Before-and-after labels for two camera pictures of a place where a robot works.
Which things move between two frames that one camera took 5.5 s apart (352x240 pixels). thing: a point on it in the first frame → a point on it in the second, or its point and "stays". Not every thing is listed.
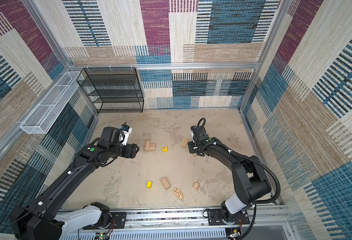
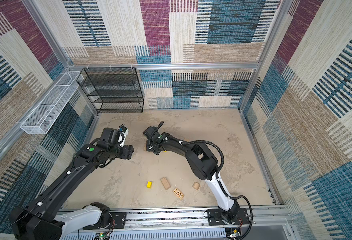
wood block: x=165 y=182 stays
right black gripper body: x=193 y=147 → x=150 y=147
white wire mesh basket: x=46 y=116 stays
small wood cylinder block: x=196 y=185 stays
